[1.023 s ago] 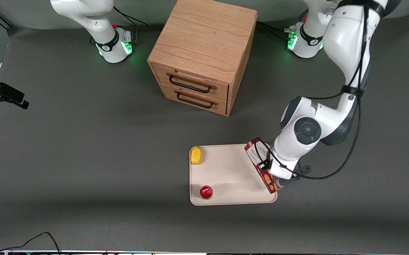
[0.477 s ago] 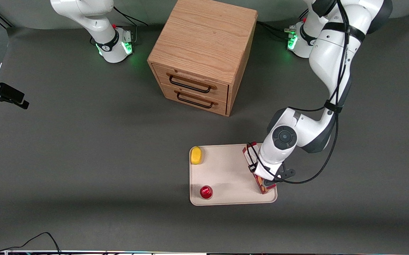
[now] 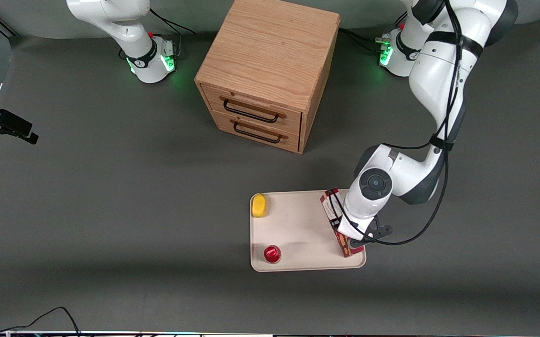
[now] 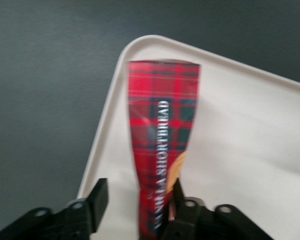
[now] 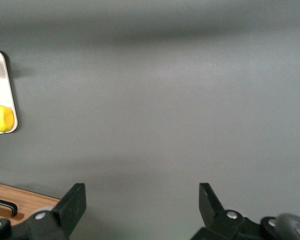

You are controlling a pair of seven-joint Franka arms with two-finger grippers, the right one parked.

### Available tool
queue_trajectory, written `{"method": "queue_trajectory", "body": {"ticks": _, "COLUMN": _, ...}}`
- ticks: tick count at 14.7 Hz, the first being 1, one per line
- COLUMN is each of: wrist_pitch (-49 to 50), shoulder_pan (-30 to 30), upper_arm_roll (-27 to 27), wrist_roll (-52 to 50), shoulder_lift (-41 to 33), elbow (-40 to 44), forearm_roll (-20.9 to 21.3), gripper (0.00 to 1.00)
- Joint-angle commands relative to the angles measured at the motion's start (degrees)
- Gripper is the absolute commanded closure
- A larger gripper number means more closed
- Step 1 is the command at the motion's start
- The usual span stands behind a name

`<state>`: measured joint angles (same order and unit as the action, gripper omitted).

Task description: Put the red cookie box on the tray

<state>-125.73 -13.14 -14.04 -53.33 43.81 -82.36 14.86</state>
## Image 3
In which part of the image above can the red cookie box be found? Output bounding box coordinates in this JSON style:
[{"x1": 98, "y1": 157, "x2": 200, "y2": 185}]
[{"x1": 320, "y1": 188, "x2": 365, "y2": 258}]

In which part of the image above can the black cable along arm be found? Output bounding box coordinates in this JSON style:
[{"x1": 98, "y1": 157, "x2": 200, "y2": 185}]
[{"x1": 328, "y1": 0, "x2": 469, "y2": 246}]

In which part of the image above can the black loose table cable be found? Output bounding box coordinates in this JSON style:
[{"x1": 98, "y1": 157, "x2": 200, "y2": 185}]
[{"x1": 0, "y1": 307, "x2": 81, "y2": 337}]

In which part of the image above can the black base cable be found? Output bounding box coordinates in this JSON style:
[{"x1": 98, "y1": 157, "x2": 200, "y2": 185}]
[
  {"x1": 150, "y1": 7, "x2": 197, "y2": 36},
  {"x1": 339, "y1": 27, "x2": 385, "y2": 50}
]

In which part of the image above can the yellow lemon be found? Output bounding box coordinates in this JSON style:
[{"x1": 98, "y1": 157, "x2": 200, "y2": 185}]
[{"x1": 252, "y1": 193, "x2": 269, "y2": 218}]

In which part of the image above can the wooden two-drawer cabinet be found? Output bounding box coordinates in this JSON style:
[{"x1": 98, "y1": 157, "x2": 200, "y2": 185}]
[{"x1": 194, "y1": 0, "x2": 341, "y2": 154}]

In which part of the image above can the white rectangular tray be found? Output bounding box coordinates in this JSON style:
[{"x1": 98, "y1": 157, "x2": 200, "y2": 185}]
[{"x1": 250, "y1": 190, "x2": 367, "y2": 272}]

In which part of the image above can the wooden drawer front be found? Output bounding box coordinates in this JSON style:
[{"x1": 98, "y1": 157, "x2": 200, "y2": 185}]
[
  {"x1": 212, "y1": 110, "x2": 301, "y2": 154},
  {"x1": 200, "y1": 83, "x2": 304, "y2": 136}
]

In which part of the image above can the black metal drawer handle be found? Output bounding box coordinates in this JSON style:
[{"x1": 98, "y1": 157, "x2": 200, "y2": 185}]
[
  {"x1": 223, "y1": 97, "x2": 280, "y2": 124},
  {"x1": 233, "y1": 120, "x2": 283, "y2": 144}
]

